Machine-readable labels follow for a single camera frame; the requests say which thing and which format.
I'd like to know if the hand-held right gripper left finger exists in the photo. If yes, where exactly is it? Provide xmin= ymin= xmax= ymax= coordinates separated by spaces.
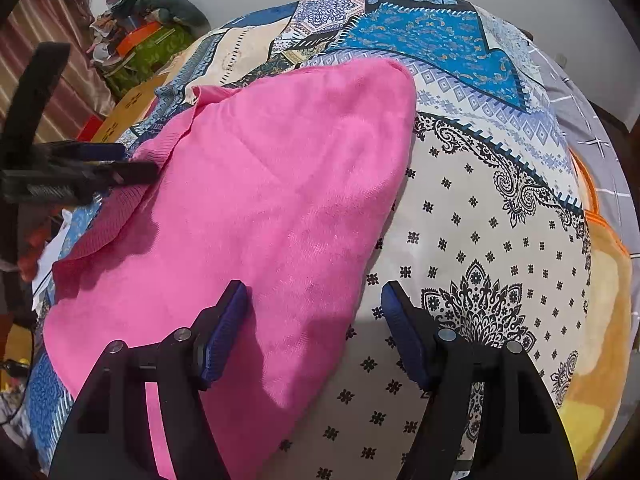
xmin=47 ymin=280 xmax=250 ymax=480

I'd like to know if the green patterned cloth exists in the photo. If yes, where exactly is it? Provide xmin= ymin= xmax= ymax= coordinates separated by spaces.
xmin=102 ymin=25 xmax=193 ymax=98

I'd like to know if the pink knit cardigan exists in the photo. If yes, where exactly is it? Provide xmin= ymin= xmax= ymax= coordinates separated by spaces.
xmin=42 ymin=57 xmax=418 ymax=480

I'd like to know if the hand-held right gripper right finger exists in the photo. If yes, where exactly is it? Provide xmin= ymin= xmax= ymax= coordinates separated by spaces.
xmin=381 ymin=281 xmax=579 ymax=480

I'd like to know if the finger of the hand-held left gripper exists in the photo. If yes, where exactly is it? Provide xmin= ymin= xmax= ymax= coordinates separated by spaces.
xmin=37 ymin=142 xmax=127 ymax=160
xmin=75 ymin=161 xmax=159 ymax=187

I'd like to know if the wooden bed board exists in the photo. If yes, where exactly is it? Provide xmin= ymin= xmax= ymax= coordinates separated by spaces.
xmin=90 ymin=72 xmax=171 ymax=143

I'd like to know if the grey checked sheet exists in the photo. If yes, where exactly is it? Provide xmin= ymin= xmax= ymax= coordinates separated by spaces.
xmin=492 ymin=7 xmax=633 ymax=198

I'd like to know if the brown striped curtain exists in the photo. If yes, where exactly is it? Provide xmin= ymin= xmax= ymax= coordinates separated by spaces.
xmin=0 ymin=0 xmax=116 ymax=141

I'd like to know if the pile of clutter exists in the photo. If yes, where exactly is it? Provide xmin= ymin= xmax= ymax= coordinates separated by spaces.
xmin=87 ymin=0 xmax=151 ymax=66

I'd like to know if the orange fleece blanket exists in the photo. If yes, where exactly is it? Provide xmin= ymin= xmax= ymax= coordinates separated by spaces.
xmin=552 ymin=147 xmax=637 ymax=466

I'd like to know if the patchwork printed bedsheet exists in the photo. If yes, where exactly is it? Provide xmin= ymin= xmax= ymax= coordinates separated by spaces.
xmin=25 ymin=0 xmax=593 ymax=480

